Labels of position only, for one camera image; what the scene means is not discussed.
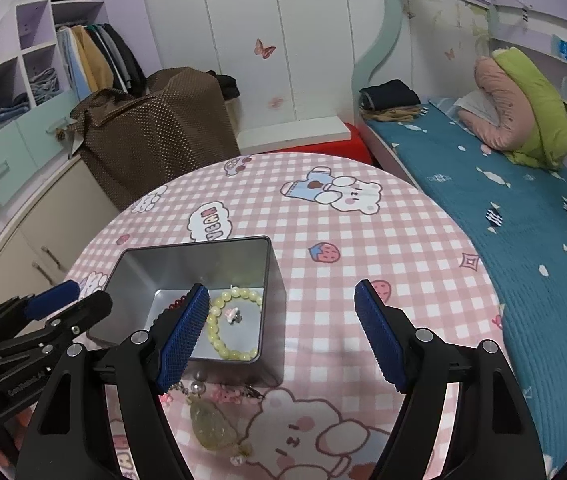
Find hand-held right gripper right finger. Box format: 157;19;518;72
355;280;547;480

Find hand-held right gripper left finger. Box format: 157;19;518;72
14;284;212;480

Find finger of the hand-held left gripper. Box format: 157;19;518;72
0;291;113;366
0;280;80;348

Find grey metal tin box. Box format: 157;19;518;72
86;235;287;388

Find pale jade pendant necklace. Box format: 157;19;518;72
164;367;254;461

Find beige cabinet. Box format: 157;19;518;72
0;155;125;312

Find pink checked cartoon tablecloth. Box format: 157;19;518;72
0;152;507;480

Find mint green drawer unit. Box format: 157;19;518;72
0;105;84;242

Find teal candy print bedsheet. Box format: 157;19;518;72
366;97;567;472

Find folded blue jeans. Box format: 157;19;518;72
0;97;29;130
31;69;60;105

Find brown dotted fabric cover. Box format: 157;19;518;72
71;69;242;211

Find white board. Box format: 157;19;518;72
236;116;354;152

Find folded tan clothes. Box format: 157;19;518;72
363;105;430;124

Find folded dark clothes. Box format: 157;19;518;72
360;80;421;111

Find row of hanging clothes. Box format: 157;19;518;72
56;22;147;102

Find white pillow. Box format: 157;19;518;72
453;91;499;124

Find black cloth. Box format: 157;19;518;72
208;72;241;102

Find pink pillow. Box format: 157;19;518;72
456;56;537;153

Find green quilt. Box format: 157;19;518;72
493;47;567;169

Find lilac open shelf unit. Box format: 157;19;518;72
0;0;164;148

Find white wardrobe doors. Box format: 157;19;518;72
136;0;404;127

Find yellow-green bead bracelet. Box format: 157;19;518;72
207;286;266;361

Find mint green bunk bed frame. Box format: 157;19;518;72
351;0;567;171

